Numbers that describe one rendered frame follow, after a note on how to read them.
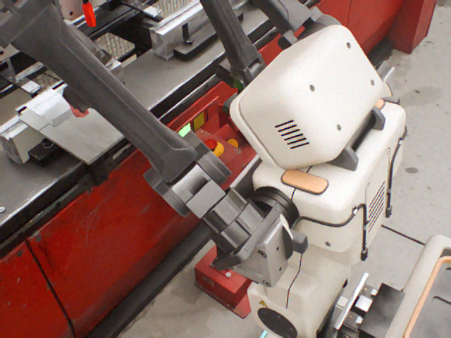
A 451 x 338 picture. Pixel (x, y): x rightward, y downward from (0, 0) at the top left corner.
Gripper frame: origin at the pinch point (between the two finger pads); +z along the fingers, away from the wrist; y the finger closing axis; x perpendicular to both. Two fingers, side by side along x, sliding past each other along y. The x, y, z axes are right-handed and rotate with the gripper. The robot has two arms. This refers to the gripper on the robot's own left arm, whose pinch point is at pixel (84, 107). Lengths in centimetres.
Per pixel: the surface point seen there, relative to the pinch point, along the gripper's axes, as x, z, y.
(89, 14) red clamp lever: -17.0, -3.6, -16.0
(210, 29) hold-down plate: -4, 22, -61
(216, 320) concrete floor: 71, 82, -16
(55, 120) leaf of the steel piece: -4.1, 8.8, 4.1
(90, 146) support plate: 7.1, 4.0, 3.9
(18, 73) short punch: -18.3, 7.4, 3.2
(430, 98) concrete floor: 81, 78, -185
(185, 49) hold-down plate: -3, 22, -48
